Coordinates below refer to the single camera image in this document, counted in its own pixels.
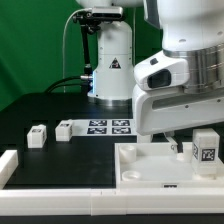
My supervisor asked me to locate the white marker sheet with tags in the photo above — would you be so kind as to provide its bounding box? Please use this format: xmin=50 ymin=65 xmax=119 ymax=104
xmin=73 ymin=119 xmax=136 ymax=136

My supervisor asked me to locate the black cable bundle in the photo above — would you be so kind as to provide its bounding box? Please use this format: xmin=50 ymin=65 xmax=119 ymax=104
xmin=44 ymin=76 xmax=93 ymax=94

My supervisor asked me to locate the white U-shaped fence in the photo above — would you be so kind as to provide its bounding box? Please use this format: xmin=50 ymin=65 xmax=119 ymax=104
xmin=0 ymin=150 xmax=224 ymax=216

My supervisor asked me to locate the white cable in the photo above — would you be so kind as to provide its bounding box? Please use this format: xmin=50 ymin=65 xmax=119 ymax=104
xmin=62 ymin=8 xmax=88 ymax=94

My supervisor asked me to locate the white square table top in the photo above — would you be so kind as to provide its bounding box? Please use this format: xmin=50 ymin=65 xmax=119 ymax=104
xmin=115 ymin=142 xmax=224 ymax=189

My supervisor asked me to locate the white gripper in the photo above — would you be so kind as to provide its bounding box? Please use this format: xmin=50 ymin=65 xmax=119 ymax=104
xmin=133 ymin=49 xmax=224 ymax=153

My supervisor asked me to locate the grey camera on mount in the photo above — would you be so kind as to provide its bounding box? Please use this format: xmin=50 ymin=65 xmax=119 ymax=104
xmin=92 ymin=6 xmax=123 ymax=20

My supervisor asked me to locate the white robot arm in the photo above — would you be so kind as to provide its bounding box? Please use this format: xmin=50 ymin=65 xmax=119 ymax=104
xmin=132 ymin=0 xmax=224 ymax=143

